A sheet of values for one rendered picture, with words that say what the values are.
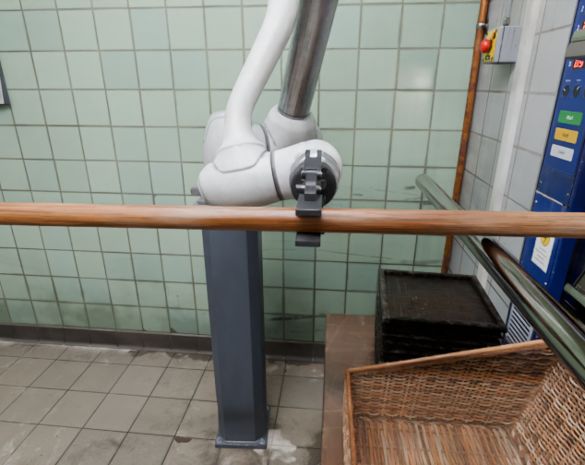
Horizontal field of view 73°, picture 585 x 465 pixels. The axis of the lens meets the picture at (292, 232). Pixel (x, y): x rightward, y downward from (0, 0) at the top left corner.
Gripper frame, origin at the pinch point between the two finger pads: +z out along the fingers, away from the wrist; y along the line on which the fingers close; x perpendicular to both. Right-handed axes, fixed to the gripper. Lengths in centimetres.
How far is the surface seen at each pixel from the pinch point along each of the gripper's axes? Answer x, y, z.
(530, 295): -20.2, 1.9, 13.8
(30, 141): 133, 9, -127
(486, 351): -38, 38, -28
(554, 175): -55, 4, -49
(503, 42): -54, -27, -89
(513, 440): -46, 60, -25
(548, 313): -20.2, 1.8, 16.8
